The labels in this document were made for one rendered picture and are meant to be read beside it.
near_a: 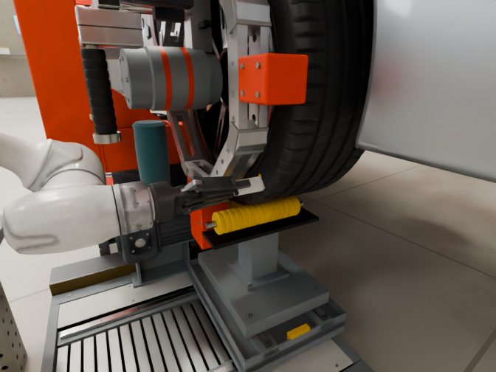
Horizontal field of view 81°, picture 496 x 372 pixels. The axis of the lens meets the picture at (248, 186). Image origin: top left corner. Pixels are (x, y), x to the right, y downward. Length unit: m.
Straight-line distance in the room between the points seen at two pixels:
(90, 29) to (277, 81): 0.29
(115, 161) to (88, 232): 0.70
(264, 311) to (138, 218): 0.52
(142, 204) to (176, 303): 0.72
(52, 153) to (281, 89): 0.42
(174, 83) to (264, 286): 0.66
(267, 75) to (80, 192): 0.34
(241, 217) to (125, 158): 0.61
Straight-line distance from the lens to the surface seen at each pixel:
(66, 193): 0.53
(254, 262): 0.95
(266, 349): 0.90
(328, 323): 0.99
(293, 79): 0.46
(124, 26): 0.54
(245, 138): 0.53
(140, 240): 1.09
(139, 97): 0.68
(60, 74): 1.16
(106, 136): 0.54
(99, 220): 0.51
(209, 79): 0.70
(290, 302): 0.94
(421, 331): 1.32
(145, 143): 0.83
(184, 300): 1.20
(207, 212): 0.78
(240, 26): 0.52
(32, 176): 0.63
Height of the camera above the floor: 0.85
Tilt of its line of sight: 20 degrees down
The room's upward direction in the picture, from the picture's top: straight up
